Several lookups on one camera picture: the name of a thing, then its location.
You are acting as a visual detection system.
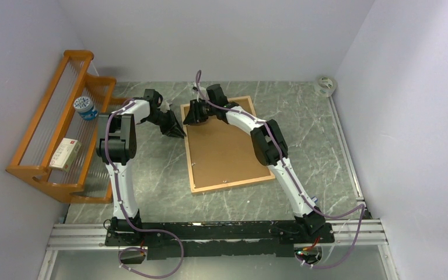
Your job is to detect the small white green box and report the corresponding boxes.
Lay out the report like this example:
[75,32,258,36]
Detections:
[48,138,82,172]

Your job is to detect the blue white round can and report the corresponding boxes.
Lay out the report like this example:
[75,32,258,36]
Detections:
[73,96,98,121]

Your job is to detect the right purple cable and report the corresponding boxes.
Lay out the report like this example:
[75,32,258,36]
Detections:
[195,69,366,270]

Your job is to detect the aluminium rail frame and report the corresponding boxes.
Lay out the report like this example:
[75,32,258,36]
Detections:
[39,105,398,279]

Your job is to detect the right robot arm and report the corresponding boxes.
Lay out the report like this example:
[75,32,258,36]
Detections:
[183,82,326,242]

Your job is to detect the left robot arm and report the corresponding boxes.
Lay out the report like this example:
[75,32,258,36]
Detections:
[96,89,186,245]

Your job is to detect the orange wooden rack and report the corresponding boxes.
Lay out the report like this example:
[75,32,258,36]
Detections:
[6,50,125,204]

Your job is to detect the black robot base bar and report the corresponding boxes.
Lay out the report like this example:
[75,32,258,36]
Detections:
[104,220,335,260]

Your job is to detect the light wooden picture frame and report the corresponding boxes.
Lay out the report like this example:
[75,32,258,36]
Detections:
[180,95,276,195]

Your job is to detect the brown backing board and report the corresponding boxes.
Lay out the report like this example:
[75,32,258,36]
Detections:
[184,99,272,190]

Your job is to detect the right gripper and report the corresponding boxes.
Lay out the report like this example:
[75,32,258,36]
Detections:
[183,100,216,127]

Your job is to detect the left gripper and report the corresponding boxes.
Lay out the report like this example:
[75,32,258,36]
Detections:
[143,110,186,139]

